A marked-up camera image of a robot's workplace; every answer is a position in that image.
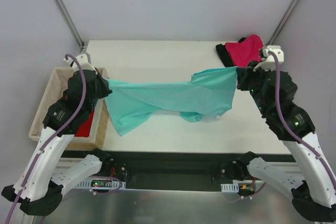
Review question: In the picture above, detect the pink t shirt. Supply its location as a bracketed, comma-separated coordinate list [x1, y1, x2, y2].
[225, 35, 264, 68]

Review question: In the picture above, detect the wicker basket with cloth liner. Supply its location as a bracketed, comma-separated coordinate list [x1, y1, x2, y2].
[29, 67, 109, 151]

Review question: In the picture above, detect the teal t shirt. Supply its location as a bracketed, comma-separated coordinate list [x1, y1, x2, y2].
[105, 67, 237, 136]

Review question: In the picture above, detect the black t shirt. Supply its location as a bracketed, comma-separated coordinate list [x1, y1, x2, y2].
[215, 37, 248, 68]

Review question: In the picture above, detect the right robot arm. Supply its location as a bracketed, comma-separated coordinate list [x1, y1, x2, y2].
[226, 62, 335, 222]

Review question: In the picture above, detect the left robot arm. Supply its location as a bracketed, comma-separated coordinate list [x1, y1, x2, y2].
[1, 69, 112, 217]

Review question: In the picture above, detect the red t shirt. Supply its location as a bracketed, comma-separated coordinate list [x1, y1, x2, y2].
[75, 111, 94, 138]

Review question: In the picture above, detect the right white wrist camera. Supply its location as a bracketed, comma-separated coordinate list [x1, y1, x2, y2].
[253, 45, 284, 71]

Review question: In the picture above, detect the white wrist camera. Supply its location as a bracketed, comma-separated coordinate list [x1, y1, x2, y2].
[64, 53, 95, 72]
[253, 45, 284, 71]

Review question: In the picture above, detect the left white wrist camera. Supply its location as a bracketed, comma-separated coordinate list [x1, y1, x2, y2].
[64, 53, 95, 72]

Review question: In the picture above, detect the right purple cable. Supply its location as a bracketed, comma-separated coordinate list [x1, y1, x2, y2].
[222, 50, 336, 204]

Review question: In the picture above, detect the purple cable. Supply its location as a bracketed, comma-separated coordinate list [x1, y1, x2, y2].
[222, 50, 336, 204]
[5, 54, 124, 224]

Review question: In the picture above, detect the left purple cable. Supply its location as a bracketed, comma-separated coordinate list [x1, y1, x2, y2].
[5, 54, 124, 224]

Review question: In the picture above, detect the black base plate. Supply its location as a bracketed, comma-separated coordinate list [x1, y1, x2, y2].
[60, 150, 297, 190]

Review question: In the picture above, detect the aluminium frame post left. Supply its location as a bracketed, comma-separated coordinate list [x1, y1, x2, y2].
[53, 0, 86, 51]

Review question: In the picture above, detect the aluminium frame post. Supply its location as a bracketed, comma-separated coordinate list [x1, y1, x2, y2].
[53, 0, 86, 51]
[267, 0, 301, 45]

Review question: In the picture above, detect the right white cable duct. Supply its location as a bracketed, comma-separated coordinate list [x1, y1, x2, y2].
[220, 183, 239, 193]

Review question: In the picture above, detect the aluminium frame post right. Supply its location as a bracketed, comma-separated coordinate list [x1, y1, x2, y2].
[267, 0, 301, 45]

